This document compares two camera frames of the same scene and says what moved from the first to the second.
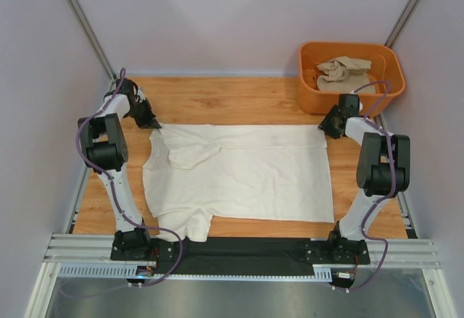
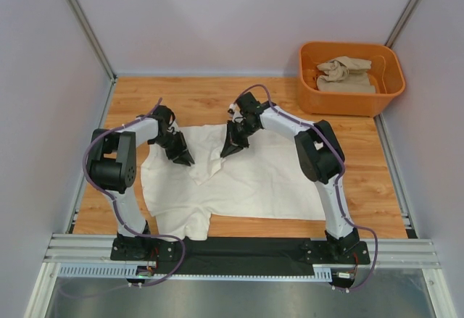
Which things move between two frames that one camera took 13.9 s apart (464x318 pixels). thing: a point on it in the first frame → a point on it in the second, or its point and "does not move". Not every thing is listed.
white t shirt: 195,173 does not move
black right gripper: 324,127 → 231,137
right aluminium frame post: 407,11 does not move
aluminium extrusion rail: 384,249 does not move
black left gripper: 148,122 → 176,156
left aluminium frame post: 86,22 does not move
